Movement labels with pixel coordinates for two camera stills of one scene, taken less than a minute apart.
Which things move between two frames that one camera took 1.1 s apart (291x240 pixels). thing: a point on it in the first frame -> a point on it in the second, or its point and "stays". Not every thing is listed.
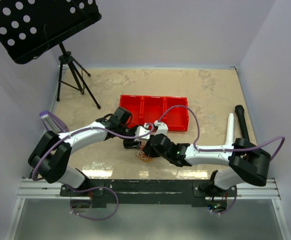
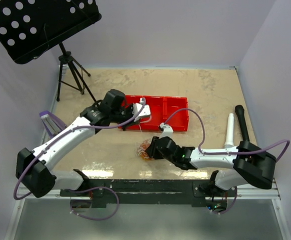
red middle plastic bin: x=152 y=108 stays
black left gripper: x=131 y=143 -> x=130 y=108
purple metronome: x=53 y=123 stays
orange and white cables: x=142 y=155 stays
